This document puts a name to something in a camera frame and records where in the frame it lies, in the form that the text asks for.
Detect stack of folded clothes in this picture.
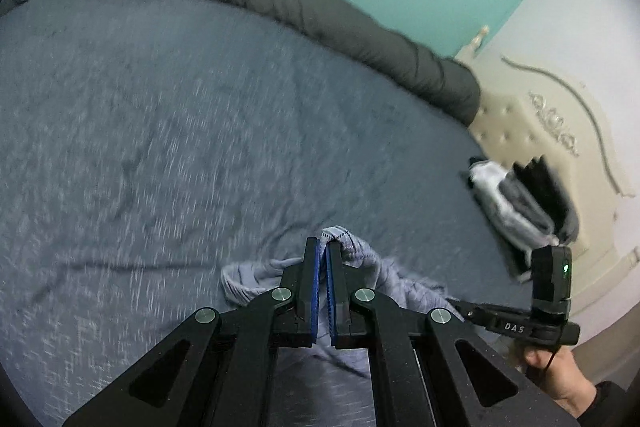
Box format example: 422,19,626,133
468,156,579,282

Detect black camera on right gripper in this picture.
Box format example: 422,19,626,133
530,246,572,315

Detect person's right hand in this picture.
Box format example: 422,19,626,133
523,346,597,418

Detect blue plaid boxer shorts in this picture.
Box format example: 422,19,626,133
219,224,464,427

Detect dark grey rolled duvet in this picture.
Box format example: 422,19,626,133
91,0,483,127

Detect blue patterned bed sheet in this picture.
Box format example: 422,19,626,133
1,0,530,426

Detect cream tufted headboard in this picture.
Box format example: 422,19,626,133
456,27,638,312

